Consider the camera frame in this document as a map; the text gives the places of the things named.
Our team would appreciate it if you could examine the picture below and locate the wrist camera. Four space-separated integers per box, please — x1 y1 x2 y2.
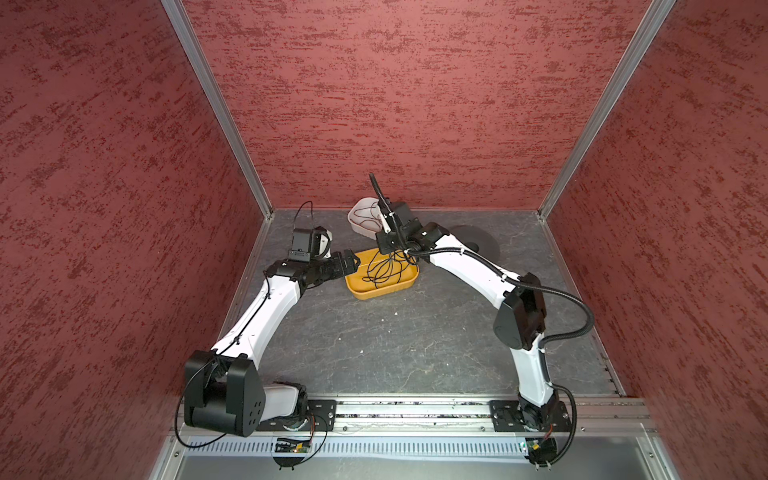
377 201 397 234
288 227 332 263

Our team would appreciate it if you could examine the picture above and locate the black corrugated conduit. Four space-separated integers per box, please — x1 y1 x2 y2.
407 244 595 350

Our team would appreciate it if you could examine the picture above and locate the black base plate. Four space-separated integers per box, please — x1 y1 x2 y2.
489 400 572 433
257 399 338 433

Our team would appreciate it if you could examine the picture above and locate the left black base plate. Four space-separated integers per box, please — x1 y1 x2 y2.
257 399 338 433

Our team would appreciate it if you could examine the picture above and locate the black cable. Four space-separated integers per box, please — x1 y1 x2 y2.
361 244 418 288

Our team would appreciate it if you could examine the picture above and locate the aluminium corner post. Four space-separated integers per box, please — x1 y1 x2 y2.
161 0 274 221
537 0 676 223

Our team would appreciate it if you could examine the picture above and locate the yellow plastic tray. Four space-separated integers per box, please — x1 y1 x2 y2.
345 248 420 301

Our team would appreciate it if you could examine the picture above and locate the right aluminium corner post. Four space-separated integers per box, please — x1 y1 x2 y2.
537 0 676 223

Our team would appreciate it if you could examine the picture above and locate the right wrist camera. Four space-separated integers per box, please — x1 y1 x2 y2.
377 201 397 234

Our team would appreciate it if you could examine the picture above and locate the left aluminium corner post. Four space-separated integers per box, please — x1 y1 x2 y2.
161 0 274 221

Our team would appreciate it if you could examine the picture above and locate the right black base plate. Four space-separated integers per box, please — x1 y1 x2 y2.
489 400 572 433

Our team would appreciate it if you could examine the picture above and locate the dark grey cable spool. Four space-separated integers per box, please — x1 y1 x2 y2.
449 225 501 263

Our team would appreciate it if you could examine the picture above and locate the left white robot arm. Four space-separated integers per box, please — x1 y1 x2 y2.
180 250 361 437

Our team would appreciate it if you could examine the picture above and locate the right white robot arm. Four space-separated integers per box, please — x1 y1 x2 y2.
376 200 558 430

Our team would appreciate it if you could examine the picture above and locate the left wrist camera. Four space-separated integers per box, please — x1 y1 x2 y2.
288 227 332 263

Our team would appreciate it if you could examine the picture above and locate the aluminium mounting rail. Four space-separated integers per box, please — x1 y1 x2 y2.
170 394 658 439

